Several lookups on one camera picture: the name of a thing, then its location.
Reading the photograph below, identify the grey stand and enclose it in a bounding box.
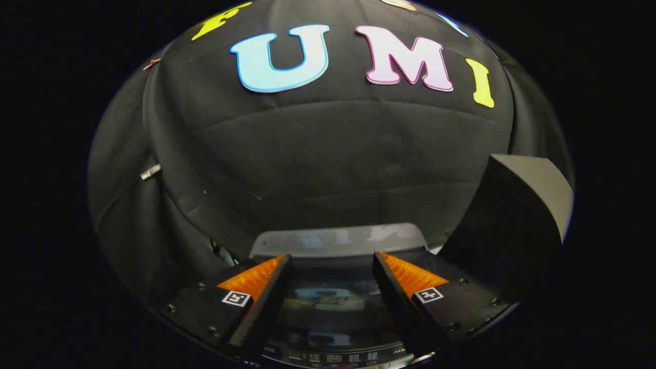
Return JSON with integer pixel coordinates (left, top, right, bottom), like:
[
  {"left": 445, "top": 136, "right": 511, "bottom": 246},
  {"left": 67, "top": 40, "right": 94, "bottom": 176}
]
[{"left": 440, "top": 153, "right": 575, "bottom": 303}]

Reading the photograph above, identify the grey washing machine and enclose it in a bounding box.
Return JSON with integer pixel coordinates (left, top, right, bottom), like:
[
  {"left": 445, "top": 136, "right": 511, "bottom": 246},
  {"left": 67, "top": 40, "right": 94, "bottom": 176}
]
[{"left": 213, "top": 223, "right": 446, "bottom": 369}]

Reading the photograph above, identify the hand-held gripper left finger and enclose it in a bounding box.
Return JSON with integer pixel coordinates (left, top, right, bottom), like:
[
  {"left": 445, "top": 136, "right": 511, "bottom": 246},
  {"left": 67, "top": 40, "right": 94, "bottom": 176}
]
[{"left": 155, "top": 254, "right": 294, "bottom": 362}]

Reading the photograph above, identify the dark transparent washing machine lid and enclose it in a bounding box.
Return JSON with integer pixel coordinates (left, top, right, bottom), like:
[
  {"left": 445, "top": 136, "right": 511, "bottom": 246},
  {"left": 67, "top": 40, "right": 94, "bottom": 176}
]
[{"left": 250, "top": 223, "right": 436, "bottom": 352}]

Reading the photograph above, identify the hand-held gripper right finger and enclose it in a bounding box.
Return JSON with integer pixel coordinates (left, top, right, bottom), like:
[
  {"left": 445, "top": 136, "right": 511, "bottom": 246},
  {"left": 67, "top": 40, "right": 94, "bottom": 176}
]
[{"left": 372, "top": 251, "right": 515, "bottom": 358}]

